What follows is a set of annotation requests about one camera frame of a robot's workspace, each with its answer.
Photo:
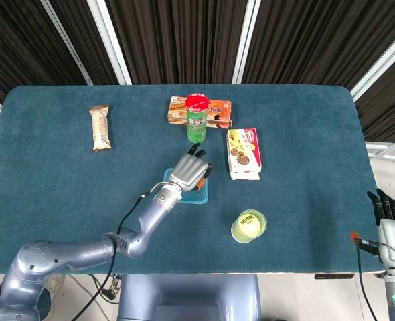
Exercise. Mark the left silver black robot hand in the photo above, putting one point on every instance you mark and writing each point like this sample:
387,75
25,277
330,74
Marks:
189,172

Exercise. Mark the blue translucent plastic lid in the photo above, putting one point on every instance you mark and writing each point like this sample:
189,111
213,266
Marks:
197,197

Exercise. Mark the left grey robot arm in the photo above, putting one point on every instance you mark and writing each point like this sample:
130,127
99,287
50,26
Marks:
150,217

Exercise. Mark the green chips can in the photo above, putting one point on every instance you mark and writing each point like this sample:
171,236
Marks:
197,130

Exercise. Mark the white red cookie box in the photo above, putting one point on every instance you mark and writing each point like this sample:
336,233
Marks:
244,154

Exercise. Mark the orange biscuit box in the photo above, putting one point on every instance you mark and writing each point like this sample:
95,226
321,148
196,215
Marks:
221,113

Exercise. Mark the black table control panel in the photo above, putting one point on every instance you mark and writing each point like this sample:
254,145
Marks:
334,276

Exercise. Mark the clear plastic ball tube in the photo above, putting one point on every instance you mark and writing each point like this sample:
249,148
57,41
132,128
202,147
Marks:
263,224

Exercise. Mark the beige brown snack bar wrapper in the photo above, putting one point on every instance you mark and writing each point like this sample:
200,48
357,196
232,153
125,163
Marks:
100,130

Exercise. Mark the blue table cloth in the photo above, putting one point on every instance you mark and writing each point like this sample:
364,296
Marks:
67,200

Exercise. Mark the grey blue robot torso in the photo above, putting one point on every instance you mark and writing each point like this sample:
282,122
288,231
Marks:
184,297

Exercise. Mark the black power plug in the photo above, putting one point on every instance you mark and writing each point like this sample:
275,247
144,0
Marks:
112,289

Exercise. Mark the wide white partition post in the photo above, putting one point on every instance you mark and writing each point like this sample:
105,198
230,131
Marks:
110,41
245,41
381,65

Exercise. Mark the thin white partition post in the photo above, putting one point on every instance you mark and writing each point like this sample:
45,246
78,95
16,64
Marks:
66,41

